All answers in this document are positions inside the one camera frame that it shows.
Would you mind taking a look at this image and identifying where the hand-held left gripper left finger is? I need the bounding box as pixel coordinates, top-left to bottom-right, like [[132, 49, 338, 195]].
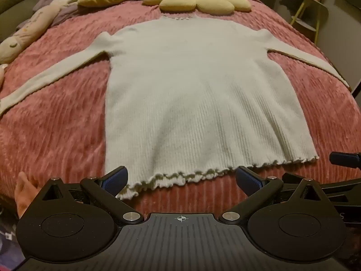
[[37, 166, 144, 227]]

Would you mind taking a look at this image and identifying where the pink ribbed blanket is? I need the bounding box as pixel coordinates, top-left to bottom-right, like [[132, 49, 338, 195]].
[[0, 0, 361, 223]]

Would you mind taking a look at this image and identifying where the small pink soft object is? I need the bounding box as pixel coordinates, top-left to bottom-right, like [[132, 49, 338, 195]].
[[15, 172, 38, 218]]

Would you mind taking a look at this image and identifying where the white ribbed knit sweater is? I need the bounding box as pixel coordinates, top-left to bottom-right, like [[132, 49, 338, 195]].
[[0, 15, 352, 201]]

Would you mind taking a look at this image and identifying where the yellow side table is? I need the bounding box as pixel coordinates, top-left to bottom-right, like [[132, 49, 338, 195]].
[[290, 0, 329, 44]]

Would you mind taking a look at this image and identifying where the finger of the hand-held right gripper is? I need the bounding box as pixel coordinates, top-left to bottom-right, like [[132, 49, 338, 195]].
[[329, 152, 361, 171], [282, 172, 361, 196]]

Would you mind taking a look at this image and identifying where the long pink plush toy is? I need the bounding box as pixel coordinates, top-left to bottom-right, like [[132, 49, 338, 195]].
[[0, 0, 81, 64]]

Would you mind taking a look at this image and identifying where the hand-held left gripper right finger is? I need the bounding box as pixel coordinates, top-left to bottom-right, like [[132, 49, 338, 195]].
[[221, 166, 325, 228]]

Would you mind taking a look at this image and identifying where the black object beside table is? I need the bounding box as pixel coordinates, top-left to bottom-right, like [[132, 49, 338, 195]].
[[280, 0, 302, 15]]

